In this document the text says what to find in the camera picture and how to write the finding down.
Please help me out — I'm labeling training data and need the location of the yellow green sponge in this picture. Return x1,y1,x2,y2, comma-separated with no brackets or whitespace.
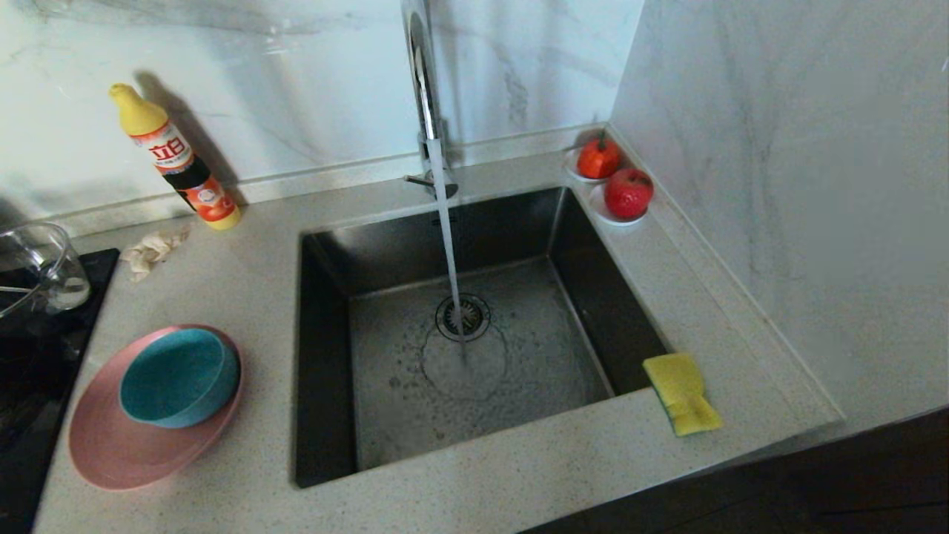
642,352,724,437

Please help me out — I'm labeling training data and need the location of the orange dish soap bottle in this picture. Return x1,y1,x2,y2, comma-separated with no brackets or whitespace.
109,83,242,231

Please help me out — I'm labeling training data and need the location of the stainless steel sink basin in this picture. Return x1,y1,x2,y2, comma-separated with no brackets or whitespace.
293,185,669,489

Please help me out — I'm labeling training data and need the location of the running water stream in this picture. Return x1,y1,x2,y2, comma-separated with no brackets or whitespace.
429,137,469,364

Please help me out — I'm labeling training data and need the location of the round metal drain strainer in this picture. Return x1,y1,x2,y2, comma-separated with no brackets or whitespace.
435,293,492,343

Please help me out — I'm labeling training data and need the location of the red tomato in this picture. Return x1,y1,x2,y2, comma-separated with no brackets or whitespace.
577,135,622,179

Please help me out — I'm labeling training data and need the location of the red apple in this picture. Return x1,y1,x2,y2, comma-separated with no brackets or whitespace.
604,168,655,221

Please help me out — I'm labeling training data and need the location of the chrome faucet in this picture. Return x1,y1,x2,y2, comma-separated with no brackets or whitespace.
397,0,460,202

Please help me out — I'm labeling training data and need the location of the teal bowl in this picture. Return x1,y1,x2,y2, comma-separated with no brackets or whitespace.
119,329,240,429

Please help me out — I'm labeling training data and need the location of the crumpled paper scrap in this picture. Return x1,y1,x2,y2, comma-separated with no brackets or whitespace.
121,225,192,283

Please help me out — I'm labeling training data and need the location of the pink plate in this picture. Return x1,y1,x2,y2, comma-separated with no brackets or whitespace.
68,324,245,492

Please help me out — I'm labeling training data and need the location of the clear glass bowl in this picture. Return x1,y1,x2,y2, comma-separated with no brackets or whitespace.
0,222,91,321

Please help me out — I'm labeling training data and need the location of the black cooktop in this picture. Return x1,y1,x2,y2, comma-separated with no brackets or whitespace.
0,248,121,534

